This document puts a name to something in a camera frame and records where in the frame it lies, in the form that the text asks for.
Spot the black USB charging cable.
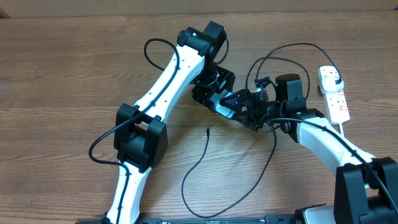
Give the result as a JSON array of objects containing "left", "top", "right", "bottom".
[{"left": 181, "top": 43, "right": 343, "bottom": 219}]

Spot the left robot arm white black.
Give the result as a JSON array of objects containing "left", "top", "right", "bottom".
[{"left": 100, "top": 21, "right": 235, "bottom": 223}]

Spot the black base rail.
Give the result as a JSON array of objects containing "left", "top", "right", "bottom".
[{"left": 75, "top": 213, "right": 299, "bottom": 224}]

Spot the Samsung Galaxy smartphone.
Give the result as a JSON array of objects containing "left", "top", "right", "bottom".
[{"left": 210, "top": 90, "right": 236, "bottom": 119}]

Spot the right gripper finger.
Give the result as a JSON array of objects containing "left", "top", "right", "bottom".
[
  {"left": 220, "top": 89, "right": 252, "bottom": 113},
  {"left": 232, "top": 114, "right": 258, "bottom": 129}
]

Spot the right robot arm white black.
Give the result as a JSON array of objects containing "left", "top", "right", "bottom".
[{"left": 220, "top": 73, "right": 397, "bottom": 224}]

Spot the white power strip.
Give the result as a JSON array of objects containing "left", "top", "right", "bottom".
[{"left": 318, "top": 65, "right": 350, "bottom": 124}]

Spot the white charger plug adapter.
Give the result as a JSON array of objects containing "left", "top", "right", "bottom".
[{"left": 320, "top": 77, "right": 345, "bottom": 94}]

